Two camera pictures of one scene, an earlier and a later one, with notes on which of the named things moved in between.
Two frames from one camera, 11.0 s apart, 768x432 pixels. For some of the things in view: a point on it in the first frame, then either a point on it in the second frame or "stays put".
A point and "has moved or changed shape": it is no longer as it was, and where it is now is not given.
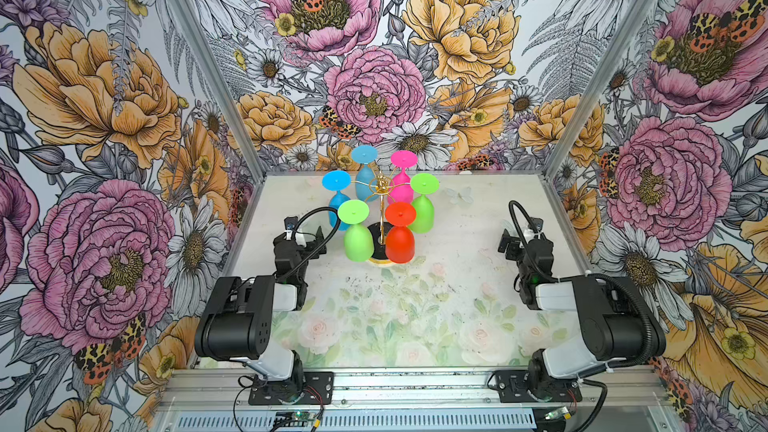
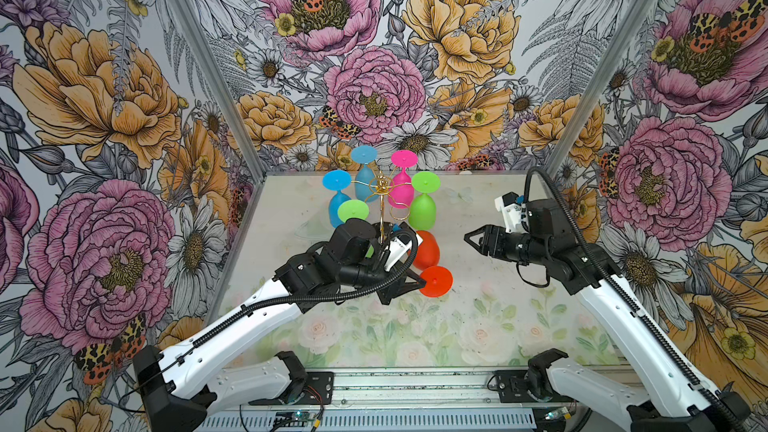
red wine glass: x=400 y=240 has moved or changed shape
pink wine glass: x=400 y=186 stays put
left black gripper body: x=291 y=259 → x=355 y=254
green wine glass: x=358 y=240 stays put
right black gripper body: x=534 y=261 → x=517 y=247
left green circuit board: x=296 y=415 stays put
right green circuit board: x=562 y=413 stays put
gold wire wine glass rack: x=382 y=184 stays put
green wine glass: x=423 y=184 stays put
